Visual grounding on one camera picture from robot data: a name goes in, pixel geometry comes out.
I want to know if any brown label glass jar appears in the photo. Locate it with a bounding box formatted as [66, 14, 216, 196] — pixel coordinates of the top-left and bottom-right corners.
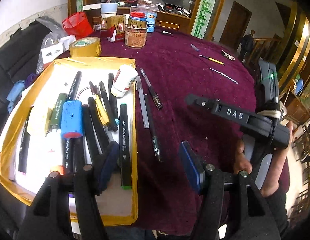
[125, 11, 147, 48]

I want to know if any bamboo painted panel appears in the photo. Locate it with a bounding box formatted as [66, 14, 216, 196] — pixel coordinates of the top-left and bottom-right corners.
[191, 0, 216, 39]

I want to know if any black gel pen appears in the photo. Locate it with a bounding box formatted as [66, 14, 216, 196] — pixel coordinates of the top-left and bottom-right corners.
[144, 94, 161, 162]

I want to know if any translucent grey pen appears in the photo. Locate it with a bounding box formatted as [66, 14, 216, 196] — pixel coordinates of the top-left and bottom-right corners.
[135, 76, 150, 129]

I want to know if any black marker green cap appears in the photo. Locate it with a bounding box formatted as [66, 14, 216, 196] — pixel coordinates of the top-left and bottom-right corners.
[119, 104, 132, 190]

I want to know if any black marker pink cap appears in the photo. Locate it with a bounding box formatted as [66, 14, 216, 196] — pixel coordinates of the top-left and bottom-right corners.
[18, 106, 33, 173]

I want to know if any silver thin pen far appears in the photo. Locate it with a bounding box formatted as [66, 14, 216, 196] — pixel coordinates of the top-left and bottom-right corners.
[209, 68, 239, 85]

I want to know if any yellow black utility knife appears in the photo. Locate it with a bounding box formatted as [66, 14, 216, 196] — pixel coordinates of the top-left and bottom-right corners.
[89, 81, 111, 131]

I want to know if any red lid plastic jar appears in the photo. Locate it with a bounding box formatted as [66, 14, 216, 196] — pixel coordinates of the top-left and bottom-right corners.
[138, 0, 159, 34]

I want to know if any maroon velvet tablecloth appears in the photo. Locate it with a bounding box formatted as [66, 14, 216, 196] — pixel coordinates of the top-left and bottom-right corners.
[101, 27, 256, 235]

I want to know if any black phone on mount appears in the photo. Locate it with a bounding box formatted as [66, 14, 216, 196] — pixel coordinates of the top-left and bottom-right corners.
[255, 59, 280, 113]

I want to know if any red plastic bag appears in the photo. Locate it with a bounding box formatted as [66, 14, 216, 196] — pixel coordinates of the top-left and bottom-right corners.
[62, 11, 93, 40]

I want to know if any blue cloth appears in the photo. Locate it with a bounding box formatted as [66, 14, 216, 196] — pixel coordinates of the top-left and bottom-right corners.
[7, 80, 25, 113]

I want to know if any red cigarette pack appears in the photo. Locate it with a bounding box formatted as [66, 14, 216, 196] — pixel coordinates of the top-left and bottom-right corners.
[100, 15, 126, 43]

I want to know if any yellow taped white tray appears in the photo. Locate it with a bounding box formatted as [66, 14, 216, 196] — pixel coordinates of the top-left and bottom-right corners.
[0, 56, 138, 226]

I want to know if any blue battery pack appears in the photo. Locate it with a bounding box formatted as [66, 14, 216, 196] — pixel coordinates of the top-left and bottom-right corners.
[61, 100, 83, 139]

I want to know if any yellow black pen far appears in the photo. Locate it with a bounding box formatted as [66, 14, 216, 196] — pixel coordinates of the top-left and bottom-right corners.
[199, 55, 225, 66]

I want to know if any black sofa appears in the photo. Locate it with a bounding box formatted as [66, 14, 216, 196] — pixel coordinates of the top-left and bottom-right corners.
[0, 21, 51, 120]

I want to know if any yellow packing tape roll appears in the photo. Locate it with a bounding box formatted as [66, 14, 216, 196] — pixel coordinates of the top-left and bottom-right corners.
[69, 37, 101, 57]

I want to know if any green cylindrical battery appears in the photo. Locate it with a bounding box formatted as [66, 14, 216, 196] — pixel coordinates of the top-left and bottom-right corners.
[46, 93, 67, 134]

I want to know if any person right hand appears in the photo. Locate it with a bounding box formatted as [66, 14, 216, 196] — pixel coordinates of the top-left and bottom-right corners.
[233, 121, 294, 197]

